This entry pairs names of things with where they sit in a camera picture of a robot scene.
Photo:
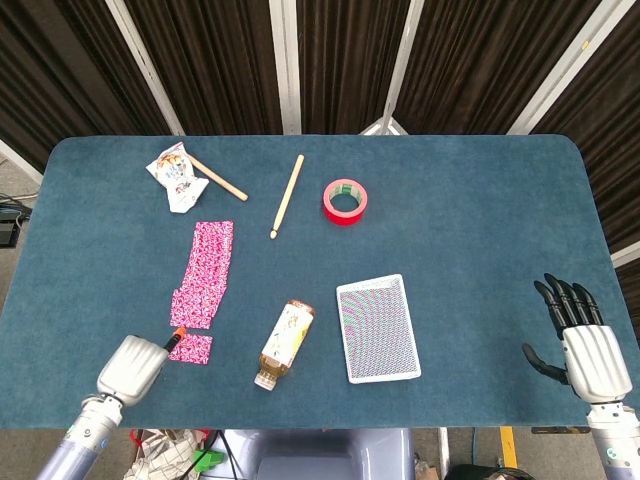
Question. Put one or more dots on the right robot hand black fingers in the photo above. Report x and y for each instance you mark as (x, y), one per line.
(595, 362)

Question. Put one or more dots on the left robot hand orange fingertip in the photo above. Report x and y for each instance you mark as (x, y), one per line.
(131, 367)

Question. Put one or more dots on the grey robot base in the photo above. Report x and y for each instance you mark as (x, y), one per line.
(320, 457)

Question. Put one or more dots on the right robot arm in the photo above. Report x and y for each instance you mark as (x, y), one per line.
(617, 442)

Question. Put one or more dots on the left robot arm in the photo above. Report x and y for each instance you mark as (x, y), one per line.
(82, 440)

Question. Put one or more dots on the pink patterned card stack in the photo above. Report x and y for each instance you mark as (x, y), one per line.
(210, 255)

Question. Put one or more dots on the large white-edged patterned card deck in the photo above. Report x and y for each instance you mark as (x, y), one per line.
(378, 330)

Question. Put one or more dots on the crumpled plaid cloth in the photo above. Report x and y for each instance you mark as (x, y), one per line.
(160, 457)

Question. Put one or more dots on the green plastic object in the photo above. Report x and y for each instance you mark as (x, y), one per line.
(209, 460)

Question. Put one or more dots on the tea bottle with white label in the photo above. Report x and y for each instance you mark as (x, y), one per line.
(286, 340)

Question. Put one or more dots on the black object on floor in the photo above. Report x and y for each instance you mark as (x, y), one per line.
(480, 472)

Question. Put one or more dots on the white table leg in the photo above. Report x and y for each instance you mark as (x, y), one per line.
(443, 450)

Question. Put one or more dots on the blue felt table mat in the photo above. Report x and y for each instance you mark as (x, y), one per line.
(475, 225)

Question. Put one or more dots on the crumpled white snack wrapper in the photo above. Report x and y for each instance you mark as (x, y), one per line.
(176, 177)

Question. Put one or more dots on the brown wooden stick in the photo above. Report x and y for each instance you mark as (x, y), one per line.
(225, 184)

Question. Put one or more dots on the light wooden drumstick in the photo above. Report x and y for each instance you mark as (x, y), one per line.
(287, 196)

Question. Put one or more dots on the red tape roll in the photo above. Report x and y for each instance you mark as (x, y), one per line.
(331, 207)

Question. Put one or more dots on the dark brown pleated curtain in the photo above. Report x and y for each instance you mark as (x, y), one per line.
(215, 60)

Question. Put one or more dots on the white frame post with foot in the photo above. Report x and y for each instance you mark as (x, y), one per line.
(400, 65)

